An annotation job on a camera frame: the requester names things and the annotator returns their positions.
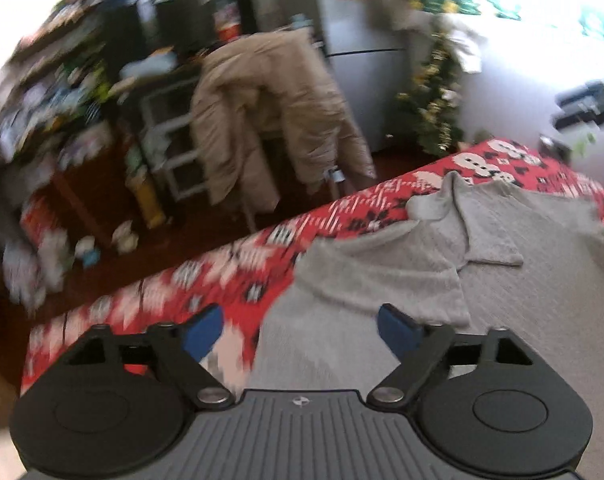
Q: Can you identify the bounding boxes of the wall socket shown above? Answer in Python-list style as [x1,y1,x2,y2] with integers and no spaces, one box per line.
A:
[538,134,571,162]

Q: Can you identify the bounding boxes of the red patterned blanket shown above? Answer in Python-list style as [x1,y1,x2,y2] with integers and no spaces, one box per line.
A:
[19,137,604,396]

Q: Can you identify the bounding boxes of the red paper cup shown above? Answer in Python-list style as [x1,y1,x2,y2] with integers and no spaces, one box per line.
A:
[216,2,241,45]

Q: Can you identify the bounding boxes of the silver refrigerator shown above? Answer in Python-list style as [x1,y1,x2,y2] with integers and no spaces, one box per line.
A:
[309,0,419,155]

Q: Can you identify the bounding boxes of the yellow box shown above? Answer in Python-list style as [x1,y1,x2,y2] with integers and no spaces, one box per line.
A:
[136,172,169,230]

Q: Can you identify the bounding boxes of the white chair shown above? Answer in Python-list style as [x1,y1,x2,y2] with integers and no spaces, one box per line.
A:
[237,125,345,235]

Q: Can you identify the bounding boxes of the black desk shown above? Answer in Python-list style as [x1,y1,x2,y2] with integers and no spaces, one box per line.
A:
[102,0,263,201]

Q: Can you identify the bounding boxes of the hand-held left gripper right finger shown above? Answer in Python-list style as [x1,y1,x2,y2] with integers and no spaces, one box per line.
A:
[367,303,536,407]

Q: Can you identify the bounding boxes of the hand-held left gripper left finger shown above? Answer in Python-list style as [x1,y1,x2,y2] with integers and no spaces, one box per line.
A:
[67,304,235,408]

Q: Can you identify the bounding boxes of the light blue cloth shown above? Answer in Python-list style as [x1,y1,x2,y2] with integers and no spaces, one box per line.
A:
[118,49,179,82]

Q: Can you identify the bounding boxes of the red white box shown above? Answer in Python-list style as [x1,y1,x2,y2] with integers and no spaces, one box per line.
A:
[20,197,59,247]

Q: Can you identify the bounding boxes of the beige padded jacket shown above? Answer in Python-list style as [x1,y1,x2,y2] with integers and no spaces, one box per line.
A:
[189,27,379,206]

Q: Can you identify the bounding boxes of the white cloth bundle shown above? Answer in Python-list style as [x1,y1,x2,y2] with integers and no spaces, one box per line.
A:
[449,14,488,75]

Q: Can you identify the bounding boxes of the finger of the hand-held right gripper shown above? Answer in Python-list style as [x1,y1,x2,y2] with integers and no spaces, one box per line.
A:
[553,108,604,130]
[556,76,604,109]

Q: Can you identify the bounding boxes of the green plant leaf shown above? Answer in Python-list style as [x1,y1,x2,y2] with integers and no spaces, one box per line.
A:
[570,132,597,158]

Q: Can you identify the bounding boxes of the white shelf unit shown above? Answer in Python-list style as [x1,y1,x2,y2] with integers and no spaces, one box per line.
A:
[141,79,209,202]

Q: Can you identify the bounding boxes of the grey knit sweater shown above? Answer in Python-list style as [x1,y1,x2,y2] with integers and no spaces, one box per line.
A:
[249,170,604,480]

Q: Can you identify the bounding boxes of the cluttered wooden shelf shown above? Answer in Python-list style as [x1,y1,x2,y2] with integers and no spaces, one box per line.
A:
[0,0,153,306]

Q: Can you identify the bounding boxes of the white plastic bags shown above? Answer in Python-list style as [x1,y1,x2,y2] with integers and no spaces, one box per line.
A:
[3,230,77,307]

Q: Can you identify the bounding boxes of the decorated christmas tree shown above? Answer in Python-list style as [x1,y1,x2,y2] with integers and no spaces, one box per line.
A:
[396,15,466,157]

